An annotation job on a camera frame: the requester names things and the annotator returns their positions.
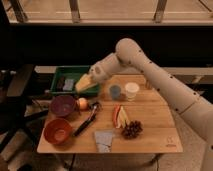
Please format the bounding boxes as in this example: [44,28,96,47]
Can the brown pine cone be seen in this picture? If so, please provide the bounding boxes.
[122,121,143,139]

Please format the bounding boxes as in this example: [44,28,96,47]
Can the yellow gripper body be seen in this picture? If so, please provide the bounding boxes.
[75,74,96,92]

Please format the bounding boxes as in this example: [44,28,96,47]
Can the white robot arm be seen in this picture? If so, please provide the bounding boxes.
[75,38,213,171]

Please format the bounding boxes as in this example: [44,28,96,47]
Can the green plastic tray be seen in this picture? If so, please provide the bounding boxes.
[49,65,101,98]

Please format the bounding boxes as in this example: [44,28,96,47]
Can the black handled peeler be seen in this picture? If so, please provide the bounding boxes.
[73,102,101,137]

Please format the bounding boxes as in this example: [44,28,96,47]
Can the red yellow fruit slices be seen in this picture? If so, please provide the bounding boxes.
[112,105,130,128]

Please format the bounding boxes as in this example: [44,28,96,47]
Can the grey folded cloth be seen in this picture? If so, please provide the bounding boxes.
[94,130,114,153]

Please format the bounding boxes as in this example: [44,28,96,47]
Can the black office chair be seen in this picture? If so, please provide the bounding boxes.
[0,64,48,153]

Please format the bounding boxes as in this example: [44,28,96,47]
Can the red bowl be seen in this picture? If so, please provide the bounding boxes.
[44,118,72,145]

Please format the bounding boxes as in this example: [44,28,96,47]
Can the white cup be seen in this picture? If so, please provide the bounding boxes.
[124,82,140,101]

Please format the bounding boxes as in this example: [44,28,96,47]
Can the dark sponge block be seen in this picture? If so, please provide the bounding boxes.
[56,77,65,91]

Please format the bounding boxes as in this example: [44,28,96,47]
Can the grey sponge block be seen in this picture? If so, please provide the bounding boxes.
[63,79,74,91]

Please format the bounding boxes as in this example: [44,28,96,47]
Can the orange fruit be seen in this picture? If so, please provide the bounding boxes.
[77,98,88,110]

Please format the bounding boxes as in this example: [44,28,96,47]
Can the purple bowl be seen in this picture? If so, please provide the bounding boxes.
[50,95,76,117]

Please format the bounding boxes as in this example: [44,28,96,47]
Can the wooden folding table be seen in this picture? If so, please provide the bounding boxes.
[37,75,183,154]

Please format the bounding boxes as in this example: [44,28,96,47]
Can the blue cup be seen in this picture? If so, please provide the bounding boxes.
[109,85,121,100]

